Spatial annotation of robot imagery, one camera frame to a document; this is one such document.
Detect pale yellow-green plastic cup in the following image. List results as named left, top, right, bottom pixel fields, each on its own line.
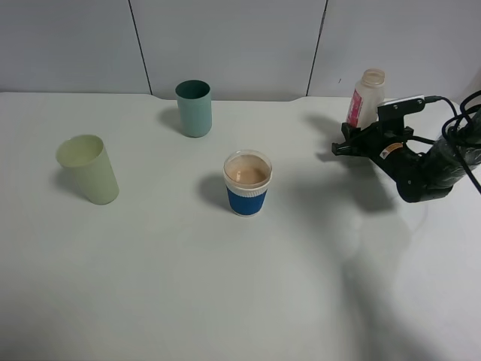
left=56, top=135, right=119, bottom=205

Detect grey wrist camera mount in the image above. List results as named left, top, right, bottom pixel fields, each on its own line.
left=377, top=95, right=425, bottom=121

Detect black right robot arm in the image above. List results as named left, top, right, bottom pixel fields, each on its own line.
left=331, top=105, right=480, bottom=203

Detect clear drink bottle red label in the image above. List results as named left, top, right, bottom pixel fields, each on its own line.
left=346, top=68, right=385, bottom=129

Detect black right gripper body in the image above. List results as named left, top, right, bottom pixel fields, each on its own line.
left=360, top=122, right=416, bottom=165

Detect teal plastic cup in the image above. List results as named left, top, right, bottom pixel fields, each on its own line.
left=175, top=80, right=212, bottom=138

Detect glass cup with blue sleeve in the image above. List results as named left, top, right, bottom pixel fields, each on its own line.
left=222, top=150, right=273, bottom=217

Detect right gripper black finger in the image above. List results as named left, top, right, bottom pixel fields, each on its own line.
left=331, top=133, right=376, bottom=156
left=341, top=122, right=378, bottom=140

